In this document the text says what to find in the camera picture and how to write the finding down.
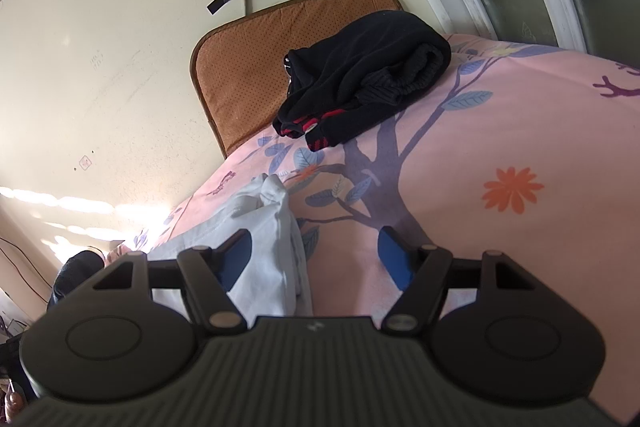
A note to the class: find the small square wall sticker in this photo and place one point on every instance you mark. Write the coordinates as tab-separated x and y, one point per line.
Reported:
86	163

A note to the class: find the brown perforated cushion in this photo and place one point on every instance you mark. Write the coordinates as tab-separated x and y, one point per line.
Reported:
240	67

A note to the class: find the pink printed bed sheet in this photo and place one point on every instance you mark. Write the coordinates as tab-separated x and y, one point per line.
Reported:
500	132

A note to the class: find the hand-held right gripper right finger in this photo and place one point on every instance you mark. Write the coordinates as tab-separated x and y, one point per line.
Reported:
392	257

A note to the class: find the white printed t-shirt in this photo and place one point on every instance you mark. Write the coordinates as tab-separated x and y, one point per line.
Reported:
272	227

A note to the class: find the black garment with red stripes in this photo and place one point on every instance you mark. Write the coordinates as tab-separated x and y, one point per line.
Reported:
370	67

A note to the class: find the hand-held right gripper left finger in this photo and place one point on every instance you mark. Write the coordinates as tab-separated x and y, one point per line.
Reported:
235	257

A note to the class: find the dark navy folded garment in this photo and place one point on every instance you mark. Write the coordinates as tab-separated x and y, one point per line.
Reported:
75	277

